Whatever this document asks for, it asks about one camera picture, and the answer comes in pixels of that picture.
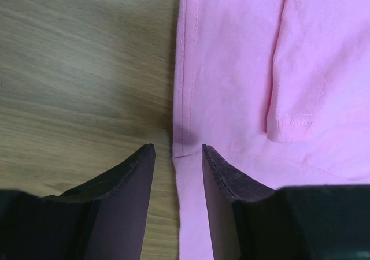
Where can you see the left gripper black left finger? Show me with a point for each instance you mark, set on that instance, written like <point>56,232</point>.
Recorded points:
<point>103,218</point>

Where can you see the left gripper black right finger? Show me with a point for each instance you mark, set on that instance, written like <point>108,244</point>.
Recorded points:
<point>248,220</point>

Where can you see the pink t shirt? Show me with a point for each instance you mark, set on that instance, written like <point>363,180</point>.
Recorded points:
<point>280,88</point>

